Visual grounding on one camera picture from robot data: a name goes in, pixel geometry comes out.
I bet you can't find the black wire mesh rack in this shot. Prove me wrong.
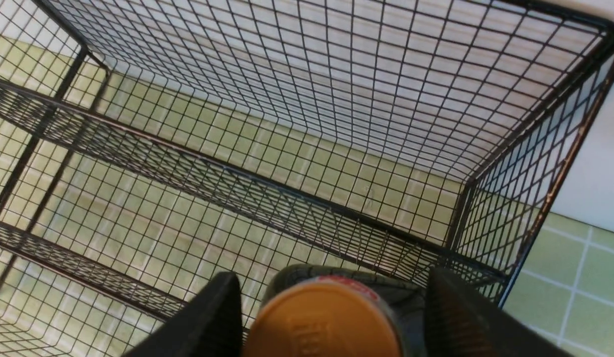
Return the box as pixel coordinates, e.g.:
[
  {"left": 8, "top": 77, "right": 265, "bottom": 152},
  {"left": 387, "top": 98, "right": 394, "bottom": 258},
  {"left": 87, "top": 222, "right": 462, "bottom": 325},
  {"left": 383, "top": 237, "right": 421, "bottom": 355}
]
[{"left": 0, "top": 0, "right": 614, "bottom": 357}]

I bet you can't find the tall dark vinegar bottle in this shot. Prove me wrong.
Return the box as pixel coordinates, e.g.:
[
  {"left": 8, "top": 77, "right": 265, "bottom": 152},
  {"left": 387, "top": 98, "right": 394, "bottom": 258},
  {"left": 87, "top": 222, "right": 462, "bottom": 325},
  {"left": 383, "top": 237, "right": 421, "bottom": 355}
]
[{"left": 242, "top": 264, "right": 428, "bottom": 357}]

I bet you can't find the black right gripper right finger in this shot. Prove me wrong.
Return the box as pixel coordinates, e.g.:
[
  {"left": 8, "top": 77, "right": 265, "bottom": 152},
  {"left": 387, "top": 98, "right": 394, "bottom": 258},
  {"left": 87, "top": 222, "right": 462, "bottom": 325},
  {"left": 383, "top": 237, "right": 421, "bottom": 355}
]
[{"left": 425, "top": 267, "right": 570, "bottom": 357}]

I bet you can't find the green checkered tablecloth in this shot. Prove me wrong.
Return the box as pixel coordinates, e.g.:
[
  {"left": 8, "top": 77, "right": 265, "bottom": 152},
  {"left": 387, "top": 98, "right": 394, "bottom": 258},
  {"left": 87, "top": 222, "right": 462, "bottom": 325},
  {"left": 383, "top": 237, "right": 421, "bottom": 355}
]
[{"left": 0, "top": 25, "right": 614, "bottom": 355}]

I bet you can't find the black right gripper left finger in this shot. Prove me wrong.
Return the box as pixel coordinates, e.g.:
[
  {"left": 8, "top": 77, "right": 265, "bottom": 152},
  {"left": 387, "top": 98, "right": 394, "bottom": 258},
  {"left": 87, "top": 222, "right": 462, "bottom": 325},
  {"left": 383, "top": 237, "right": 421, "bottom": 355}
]
[{"left": 124, "top": 272, "right": 244, "bottom": 357}]

